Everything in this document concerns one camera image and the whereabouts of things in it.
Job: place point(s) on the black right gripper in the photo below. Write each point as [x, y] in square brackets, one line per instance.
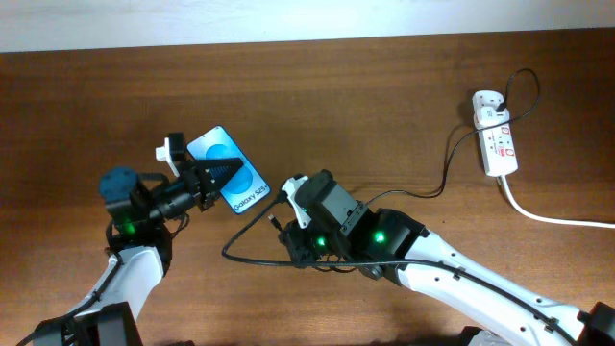
[292, 235]

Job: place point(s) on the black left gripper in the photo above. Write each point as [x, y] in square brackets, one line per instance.
[195, 176]

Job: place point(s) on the blue Galaxy smartphone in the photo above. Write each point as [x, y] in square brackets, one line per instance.
[245, 186]

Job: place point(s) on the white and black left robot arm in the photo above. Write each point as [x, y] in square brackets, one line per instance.
[139, 249]

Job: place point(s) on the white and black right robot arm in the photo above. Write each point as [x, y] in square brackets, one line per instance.
[389, 244]

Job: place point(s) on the white charger plug adapter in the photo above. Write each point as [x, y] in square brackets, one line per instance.
[487, 117]

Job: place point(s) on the white power strip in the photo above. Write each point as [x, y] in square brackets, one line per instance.
[496, 143]

